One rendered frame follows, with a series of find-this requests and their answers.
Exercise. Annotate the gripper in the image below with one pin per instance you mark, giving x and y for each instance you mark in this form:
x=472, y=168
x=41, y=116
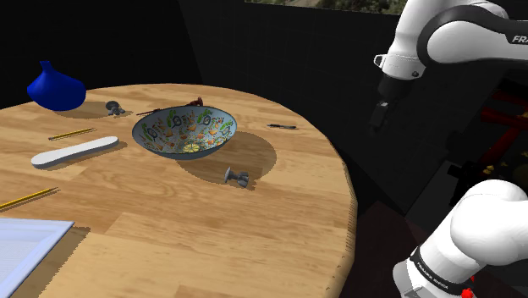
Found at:
x=392, y=91

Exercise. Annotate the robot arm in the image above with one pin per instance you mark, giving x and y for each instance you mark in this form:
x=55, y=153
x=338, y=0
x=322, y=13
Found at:
x=474, y=41

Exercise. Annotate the black pen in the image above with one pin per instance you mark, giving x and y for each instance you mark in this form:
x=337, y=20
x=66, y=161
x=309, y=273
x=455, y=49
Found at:
x=281, y=126

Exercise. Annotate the red and black shelf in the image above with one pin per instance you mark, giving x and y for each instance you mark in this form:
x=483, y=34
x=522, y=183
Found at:
x=501, y=136

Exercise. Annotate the grey hourglass-shaped object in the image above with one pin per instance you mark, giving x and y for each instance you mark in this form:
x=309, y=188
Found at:
x=236, y=176

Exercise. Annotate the dark red utensil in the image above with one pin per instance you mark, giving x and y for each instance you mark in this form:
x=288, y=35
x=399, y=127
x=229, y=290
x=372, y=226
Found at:
x=194, y=102

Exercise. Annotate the patterned bowl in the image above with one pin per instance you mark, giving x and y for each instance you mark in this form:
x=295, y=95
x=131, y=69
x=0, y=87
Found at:
x=184, y=131

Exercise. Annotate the round wooden table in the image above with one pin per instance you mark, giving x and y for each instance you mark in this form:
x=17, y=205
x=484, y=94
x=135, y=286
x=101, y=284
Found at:
x=185, y=231

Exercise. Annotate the dark grey small figure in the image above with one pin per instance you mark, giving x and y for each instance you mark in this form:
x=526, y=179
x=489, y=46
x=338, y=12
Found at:
x=114, y=107

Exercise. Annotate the white flat oblong object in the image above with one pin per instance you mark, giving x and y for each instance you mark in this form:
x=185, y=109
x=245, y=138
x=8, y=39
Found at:
x=74, y=151

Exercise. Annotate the yellow pencil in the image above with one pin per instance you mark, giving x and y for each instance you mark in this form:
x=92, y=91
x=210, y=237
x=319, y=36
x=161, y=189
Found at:
x=27, y=197
x=71, y=133

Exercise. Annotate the blue vase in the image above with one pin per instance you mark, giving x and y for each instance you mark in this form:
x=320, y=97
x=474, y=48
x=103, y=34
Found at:
x=55, y=91

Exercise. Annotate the white flat tray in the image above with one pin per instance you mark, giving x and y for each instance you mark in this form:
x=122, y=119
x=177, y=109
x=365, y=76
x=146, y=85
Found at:
x=22, y=247

